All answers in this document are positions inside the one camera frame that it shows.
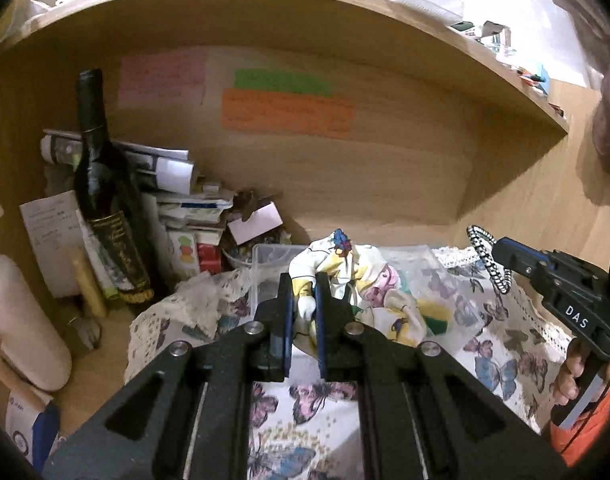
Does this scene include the pink paper note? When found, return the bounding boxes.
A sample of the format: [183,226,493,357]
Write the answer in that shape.
[117,49,208,109]

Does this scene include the small clutter on shelf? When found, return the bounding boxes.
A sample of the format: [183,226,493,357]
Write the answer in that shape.
[449,19,566,111]

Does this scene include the pile of small boxes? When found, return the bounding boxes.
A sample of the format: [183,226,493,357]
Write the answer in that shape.
[154,180,237,282]

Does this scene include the beige loop handle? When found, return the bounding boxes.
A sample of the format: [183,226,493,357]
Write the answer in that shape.
[0,330,42,411]

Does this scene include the white printed paper sheet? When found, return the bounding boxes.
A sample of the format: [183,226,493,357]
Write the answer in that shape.
[20,192,94,299]

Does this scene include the wooden shelf unit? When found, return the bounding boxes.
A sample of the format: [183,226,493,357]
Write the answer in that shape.
[0,0,572,413]

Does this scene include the small red box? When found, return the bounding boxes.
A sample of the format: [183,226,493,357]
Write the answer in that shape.
[197,242,222,274]

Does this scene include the dark wine bottle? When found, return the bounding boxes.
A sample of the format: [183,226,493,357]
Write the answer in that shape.
[74,69,157,305]

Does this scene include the white cylindrical roll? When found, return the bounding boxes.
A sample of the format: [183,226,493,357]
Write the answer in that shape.
[0,254,74,394]

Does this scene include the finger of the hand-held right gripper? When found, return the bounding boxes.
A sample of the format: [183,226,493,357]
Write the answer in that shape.
[492,236,553,283]

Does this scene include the blue white carton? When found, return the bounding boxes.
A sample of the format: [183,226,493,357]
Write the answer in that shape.
[5,389,62,472]

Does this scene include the person's right forearm orange sleeve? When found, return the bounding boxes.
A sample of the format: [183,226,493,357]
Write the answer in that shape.
[544,367,610,467]

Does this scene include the person's right hand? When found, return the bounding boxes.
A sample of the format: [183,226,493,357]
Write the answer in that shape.
[552,342,593,407]

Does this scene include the butterfly print lace cloth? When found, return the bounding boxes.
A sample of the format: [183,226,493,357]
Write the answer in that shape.
[124,245,574,480]

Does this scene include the white folded card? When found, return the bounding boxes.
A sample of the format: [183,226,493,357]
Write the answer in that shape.
[227,201,284,246]

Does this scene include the yellow candle stick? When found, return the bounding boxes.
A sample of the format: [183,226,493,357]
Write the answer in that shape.
[70,247,109,319]

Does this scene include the green paper note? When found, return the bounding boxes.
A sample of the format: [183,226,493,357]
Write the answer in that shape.
[234,68,333,97]

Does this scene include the clear plastic container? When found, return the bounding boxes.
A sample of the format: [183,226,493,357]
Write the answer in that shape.
[249,243,438,323]

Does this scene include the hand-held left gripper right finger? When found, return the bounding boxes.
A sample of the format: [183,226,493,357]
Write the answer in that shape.
[315,273,572,480]

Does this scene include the rolled magazines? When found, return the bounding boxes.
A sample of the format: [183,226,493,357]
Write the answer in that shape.
[40,129,196,196]

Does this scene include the white yellow printed cloth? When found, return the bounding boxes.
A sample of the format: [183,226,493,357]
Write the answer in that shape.
[288,228,454,357]

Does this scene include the orange paper note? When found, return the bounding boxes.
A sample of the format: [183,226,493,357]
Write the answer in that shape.
[220,88,357,141]

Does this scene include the black white braided hair tie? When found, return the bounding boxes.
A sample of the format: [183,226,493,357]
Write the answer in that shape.
[466,225,514,295]

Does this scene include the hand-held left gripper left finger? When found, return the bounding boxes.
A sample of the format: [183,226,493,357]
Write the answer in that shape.
[42,272,294,480]

